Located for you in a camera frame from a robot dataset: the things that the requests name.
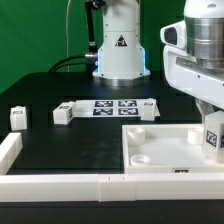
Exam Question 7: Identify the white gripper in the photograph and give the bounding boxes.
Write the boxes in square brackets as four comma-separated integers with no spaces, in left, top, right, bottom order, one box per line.
[163,45,224,122]

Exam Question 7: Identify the white square tabletop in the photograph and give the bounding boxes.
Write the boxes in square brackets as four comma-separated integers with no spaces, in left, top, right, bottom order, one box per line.
[122,124,224,174]

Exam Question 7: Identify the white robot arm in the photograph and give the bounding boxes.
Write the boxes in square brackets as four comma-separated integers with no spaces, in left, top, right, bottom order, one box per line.
[93,0,224,123]

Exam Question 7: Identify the fiducial marker sheet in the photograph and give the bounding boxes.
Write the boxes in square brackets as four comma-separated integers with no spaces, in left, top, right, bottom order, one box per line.
[71,98,161,118]

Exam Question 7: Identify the white U-shaped fence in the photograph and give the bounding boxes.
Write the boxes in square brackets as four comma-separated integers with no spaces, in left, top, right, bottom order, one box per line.
[0,133,224,202]

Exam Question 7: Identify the black cables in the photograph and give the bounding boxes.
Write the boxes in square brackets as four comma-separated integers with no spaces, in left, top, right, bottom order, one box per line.
[48,0,101,73]

